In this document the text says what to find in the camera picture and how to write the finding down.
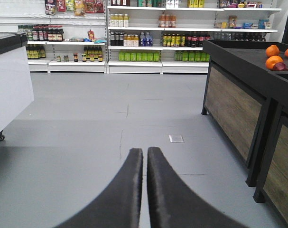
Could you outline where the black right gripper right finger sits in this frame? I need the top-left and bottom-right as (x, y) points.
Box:
(147, 147), (244, 228)

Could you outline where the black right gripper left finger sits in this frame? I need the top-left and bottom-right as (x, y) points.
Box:
(57, 148), (143, 228)

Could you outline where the far metal floor plate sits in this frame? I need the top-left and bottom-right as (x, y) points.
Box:
(168, 134), (185, 143)

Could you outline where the near wooden produce stand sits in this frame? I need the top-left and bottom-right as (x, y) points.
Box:
(253, 104), (288, 226)

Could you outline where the far white chest freezer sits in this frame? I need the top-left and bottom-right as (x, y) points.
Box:
(0, 32), (34, 141)

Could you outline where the orange fruit front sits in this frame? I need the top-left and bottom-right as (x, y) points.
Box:
(265, 55), (284, 70)

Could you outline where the white store shelving unit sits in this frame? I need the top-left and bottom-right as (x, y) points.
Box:
(0, 0), (280, 74)

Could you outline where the orange fruit top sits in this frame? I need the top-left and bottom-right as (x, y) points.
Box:
(265, 45), (280, 57)

